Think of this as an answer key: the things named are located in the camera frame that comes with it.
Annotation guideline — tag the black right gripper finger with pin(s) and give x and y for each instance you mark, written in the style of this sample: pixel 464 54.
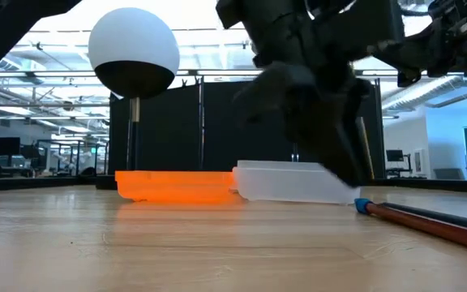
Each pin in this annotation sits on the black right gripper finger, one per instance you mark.
pixel 412 52

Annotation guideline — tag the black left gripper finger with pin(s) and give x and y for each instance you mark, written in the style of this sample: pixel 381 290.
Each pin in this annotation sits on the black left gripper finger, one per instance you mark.
pixel 366 121
pixel 322 130

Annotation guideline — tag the clear plastic supply box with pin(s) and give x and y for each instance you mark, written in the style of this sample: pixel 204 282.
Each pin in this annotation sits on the clear plastic supply box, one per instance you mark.
pixel 290 184

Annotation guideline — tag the brown pencil blue eraser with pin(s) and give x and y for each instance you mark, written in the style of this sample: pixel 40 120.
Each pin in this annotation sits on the brown pencil blue eraser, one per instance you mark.
pixel 428 225

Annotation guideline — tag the black pen white script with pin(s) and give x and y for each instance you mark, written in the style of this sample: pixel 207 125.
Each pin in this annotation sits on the black pen white script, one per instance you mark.
pixel 452 218

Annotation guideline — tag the orange plastic box lid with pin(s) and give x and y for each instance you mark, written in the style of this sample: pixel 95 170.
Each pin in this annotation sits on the orange plastic box lid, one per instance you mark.
pixel 176 186

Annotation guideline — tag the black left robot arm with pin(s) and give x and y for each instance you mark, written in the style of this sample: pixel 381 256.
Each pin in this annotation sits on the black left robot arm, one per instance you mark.
pixel 6 32

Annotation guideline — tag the small black monitor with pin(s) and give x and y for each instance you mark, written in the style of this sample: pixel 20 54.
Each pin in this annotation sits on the small black monitor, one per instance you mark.
pixel 394 155

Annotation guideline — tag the grey chair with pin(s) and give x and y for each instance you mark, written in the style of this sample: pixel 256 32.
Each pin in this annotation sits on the grey chair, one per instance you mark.
pixel 450 174

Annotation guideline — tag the black curtain partition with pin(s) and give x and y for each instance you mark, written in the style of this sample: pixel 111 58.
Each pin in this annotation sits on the black curtain partition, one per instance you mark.
pixel 168 130

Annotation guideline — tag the white globe lamp black stand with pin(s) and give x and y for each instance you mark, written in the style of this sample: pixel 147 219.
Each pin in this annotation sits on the white globe lamp black stand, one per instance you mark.
pixel 136 44

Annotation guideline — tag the black computer monitor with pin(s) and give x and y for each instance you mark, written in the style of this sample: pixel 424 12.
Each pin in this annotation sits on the black computer monitor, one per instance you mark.
pixel 5 147

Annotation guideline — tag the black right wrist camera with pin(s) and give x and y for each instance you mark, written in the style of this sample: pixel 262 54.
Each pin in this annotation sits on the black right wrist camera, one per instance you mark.
pixel 456 12

